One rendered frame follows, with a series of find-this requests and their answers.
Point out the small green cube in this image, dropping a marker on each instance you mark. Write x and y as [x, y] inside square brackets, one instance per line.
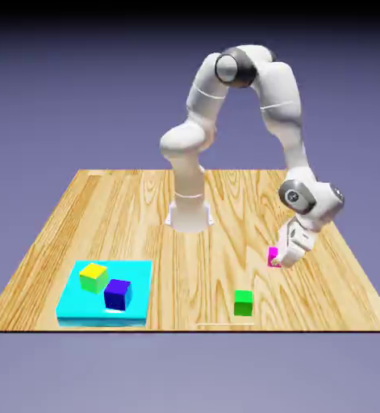
[243, 303]

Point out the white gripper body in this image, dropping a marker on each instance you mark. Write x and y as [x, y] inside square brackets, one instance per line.
[293, 246]

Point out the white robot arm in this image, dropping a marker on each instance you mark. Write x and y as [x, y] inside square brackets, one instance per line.
[280, 96]

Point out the large cyan box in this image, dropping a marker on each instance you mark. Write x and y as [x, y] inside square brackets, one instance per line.
[80, 306]

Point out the small yellow cube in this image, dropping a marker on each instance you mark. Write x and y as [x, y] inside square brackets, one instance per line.
[93, 277]

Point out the small blue cube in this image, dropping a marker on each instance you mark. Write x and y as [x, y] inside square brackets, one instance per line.
[117, 294]

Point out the small magenta cube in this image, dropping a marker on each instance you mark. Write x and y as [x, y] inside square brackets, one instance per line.
[272, 254]

